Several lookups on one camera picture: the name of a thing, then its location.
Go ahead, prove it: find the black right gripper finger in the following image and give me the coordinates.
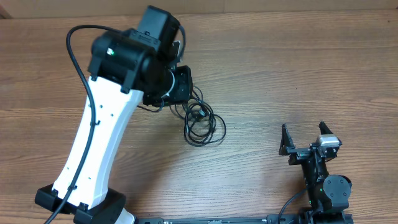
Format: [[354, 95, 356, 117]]
[[318, 121, 333, 135], [279, 124, 295, 156]]

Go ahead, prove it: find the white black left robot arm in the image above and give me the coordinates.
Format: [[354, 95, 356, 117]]
[[35, 6, 193, 223]]

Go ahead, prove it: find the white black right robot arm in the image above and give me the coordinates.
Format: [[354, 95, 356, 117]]
[[277, 121, 353, 223]]

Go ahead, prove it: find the black USB cable thick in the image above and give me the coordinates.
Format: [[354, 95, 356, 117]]
[[169, 85, 227, 147]]

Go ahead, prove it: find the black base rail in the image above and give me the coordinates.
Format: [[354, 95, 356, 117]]
[[133, 213, 354, 224]]

